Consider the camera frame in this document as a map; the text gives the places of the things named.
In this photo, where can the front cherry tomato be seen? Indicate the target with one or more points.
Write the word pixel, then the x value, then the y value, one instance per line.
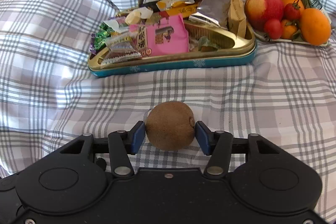
pixel 273 28

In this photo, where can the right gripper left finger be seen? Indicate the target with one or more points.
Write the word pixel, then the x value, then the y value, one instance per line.
pixel 119 145

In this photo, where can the silver foil packet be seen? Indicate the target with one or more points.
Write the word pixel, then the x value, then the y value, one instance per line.
pixel 212 12

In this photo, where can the gold teal tin tray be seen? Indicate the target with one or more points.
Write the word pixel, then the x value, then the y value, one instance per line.
pixel 234 50

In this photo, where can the brown paper snack packet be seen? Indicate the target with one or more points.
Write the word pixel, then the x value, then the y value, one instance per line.
pixel 237 21

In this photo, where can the large orange on plate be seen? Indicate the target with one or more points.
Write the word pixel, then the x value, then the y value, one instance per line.
pixel 315 27

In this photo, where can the orange long snack bar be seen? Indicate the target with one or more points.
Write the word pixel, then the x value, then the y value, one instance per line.
pixel 185 11

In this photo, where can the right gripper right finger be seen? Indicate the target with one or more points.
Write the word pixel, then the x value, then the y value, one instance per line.
pixel 219 145

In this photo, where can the red yellow apple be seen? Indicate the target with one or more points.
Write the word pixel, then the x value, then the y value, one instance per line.
pixel 258 12

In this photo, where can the green white box behind fruit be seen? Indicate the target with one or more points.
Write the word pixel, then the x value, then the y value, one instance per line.
pixel 316 4

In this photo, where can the white fruit plate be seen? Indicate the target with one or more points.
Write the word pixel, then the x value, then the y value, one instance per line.
pixel 296 40

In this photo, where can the clear wrapped candy packet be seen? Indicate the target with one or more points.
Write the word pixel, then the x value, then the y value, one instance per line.
pixel 121 48

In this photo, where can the upper cherry tomato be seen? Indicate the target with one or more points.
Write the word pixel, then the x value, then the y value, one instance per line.
pixel 292 11

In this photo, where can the small mandarin on plate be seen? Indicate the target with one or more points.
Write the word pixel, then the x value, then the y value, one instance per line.
pixel 288 29

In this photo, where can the cherry tomato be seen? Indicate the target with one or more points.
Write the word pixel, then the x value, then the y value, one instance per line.
pixel 273 28
pixel 292 11

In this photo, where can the grey plaid cloth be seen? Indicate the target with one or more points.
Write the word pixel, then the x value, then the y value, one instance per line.
pixel 49 96

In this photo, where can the pink snack packet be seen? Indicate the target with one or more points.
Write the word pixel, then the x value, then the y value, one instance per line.
pixel 166 37

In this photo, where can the brown kiwi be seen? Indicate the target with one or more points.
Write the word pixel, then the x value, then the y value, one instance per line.
pixel 170 126

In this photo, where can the pastry labelled snack packet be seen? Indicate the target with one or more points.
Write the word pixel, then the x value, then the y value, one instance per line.
pixel 163 5

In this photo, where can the white wrapped candy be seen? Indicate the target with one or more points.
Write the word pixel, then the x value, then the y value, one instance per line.
pixel 135 16

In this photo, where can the back orange on plate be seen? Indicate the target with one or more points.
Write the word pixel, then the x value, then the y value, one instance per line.
pixel 300 3

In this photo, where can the green foil candies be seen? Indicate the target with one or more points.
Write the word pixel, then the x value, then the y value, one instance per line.
pixel 99 38

